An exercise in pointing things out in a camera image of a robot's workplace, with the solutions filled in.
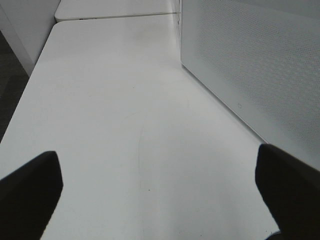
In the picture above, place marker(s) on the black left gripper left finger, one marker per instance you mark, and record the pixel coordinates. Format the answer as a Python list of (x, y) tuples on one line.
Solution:
[(29, 196)]

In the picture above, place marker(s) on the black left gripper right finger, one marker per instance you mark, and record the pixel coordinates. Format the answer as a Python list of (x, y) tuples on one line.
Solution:
[(291, 191)]

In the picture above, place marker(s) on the white microwave door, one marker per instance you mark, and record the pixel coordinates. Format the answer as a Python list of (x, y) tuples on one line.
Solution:
[(261, 58)]

